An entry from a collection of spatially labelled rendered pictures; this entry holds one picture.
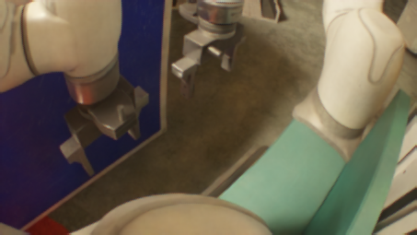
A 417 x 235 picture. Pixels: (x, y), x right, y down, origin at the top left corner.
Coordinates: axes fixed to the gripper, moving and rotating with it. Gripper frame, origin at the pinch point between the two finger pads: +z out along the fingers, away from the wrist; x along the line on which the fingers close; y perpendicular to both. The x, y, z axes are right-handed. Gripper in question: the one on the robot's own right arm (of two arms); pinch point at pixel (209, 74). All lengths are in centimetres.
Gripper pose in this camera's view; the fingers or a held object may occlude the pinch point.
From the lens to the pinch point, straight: 67.3
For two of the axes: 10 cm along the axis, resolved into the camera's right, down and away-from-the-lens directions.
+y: 7.3, 5.8, -3.6
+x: 6.7, -5.3, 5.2
